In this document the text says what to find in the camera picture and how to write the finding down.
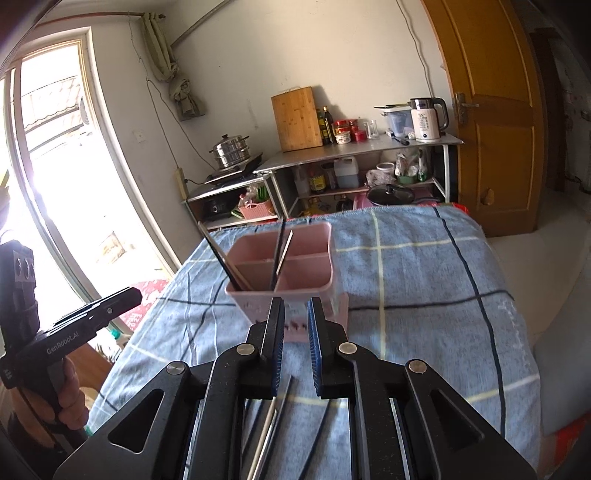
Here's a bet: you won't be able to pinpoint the metal dark chopstick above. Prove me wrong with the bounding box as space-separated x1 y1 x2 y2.
246 375 293 480

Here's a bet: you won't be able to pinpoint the silver metal chopstick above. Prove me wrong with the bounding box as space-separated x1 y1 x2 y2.
271 230 294 290

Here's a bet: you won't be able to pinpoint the metal kitchen shelf table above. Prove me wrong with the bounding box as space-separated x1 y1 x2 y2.
256 134 465 218

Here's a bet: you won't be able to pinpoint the person's left hand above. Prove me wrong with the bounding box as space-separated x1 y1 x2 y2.
10 357 88 447

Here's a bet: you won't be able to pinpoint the blue plaid tablecloth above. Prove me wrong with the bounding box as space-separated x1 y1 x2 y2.
89 206 541 479

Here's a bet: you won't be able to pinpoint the pink utensil basket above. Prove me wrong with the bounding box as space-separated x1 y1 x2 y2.
225 221 349 343

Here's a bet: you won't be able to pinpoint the pink storage bin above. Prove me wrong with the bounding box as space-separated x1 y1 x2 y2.
353 192 374 210

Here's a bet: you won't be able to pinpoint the pink woven small basket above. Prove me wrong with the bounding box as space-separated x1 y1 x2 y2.
238 198 276 220

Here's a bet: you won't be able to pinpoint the black frying pan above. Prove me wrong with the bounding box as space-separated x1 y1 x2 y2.
367 184 415 206

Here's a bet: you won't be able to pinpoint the low metal side shelf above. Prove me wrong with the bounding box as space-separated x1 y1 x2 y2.
182 174 283 231

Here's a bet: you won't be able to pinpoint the induction cooker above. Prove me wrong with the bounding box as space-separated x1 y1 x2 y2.
204 154 263 185

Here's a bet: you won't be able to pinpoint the white plastic jug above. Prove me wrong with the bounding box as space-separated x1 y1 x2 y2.
334 156 360 189

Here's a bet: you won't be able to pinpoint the stainless steel steamer pot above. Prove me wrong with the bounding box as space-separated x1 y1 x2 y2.
211 134 250 170

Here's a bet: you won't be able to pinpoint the red lid jar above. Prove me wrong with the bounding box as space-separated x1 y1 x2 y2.
332 120 352 145

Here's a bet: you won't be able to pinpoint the dark sauce bottle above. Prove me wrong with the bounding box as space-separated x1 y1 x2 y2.
322 106 335 144

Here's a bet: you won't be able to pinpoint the white electric kettle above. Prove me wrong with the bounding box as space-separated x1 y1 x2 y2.
409 97 450 142

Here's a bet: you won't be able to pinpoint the hanging green cloth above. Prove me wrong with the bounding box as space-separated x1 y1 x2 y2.
140 12 205 121

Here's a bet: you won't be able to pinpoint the bamboo cutting board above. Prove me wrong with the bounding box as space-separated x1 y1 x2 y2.
271 87 322 152

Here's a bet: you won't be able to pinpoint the wooden door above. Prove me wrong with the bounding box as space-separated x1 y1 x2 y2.
424 1 547 237

